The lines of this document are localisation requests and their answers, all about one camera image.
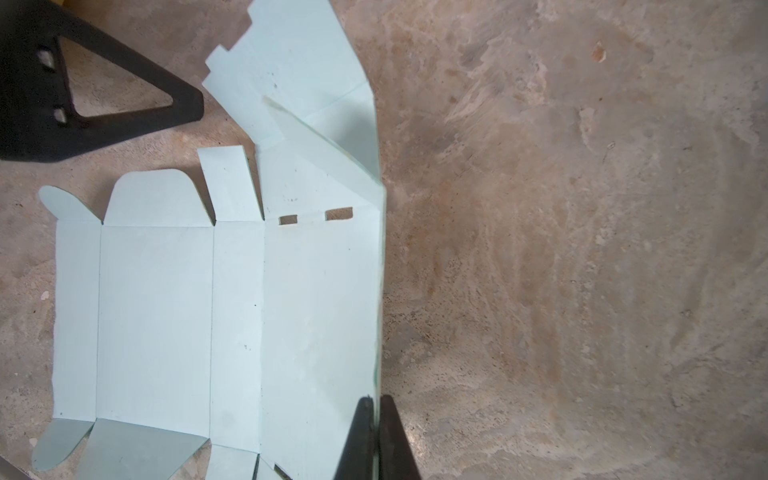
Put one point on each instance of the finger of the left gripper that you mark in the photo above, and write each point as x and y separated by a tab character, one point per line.
39	122

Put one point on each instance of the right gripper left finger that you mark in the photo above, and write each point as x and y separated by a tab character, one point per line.
357	458

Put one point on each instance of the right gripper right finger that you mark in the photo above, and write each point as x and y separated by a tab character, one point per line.
396	459

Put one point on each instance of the light blue paper box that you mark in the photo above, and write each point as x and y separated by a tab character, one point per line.
250	322

